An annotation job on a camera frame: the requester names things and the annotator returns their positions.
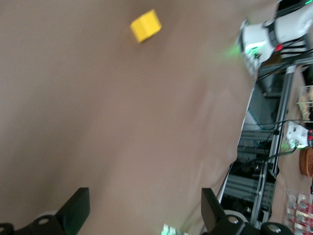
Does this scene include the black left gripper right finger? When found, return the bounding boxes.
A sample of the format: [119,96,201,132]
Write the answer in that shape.
[200,187,295,235]

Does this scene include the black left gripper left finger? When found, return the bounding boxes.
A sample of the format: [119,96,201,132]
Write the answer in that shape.
[0,187,90,235]

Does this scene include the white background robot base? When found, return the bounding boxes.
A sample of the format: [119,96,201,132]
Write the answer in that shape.
[285,120,313,150]

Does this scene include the yellow wooden block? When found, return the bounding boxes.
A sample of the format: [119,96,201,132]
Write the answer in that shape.
[130,9,162,44]

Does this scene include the red and white packets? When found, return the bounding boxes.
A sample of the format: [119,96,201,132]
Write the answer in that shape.
[285,188,313,235]

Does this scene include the brown table cover sheet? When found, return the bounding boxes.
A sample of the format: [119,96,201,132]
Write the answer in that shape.
[0,0,282,235]

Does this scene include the brown wicker basket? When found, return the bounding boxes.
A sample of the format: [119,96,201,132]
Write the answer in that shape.
[299,146,313,178]

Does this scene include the clear plastic container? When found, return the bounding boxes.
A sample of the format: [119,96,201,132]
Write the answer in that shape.
[296,85,313,123]

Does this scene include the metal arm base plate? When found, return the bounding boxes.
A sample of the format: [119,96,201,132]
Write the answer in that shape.
[238,19,263,77]
[161,223,189,235]

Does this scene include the aluminium frame rack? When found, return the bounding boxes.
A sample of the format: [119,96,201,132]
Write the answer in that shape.
[219,66,297,235]

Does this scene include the thin black cable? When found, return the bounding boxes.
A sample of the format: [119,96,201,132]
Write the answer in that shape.
[241,118,305,164]

